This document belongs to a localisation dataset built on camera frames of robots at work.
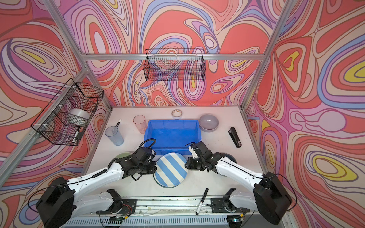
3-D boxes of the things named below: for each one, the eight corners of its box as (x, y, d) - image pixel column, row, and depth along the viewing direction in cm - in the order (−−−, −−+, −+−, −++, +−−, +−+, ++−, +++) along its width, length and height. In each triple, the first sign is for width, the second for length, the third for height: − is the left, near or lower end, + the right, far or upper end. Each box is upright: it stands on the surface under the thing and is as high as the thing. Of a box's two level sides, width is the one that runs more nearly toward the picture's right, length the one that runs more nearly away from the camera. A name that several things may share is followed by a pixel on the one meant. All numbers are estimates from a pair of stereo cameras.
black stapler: (235, 148, 97) (238, 144, 93) (228, 131, 107) (229, 127, 102) (240, 147, 98) (242, 143, 93) (232, 130, 107) (233, 126, 103)
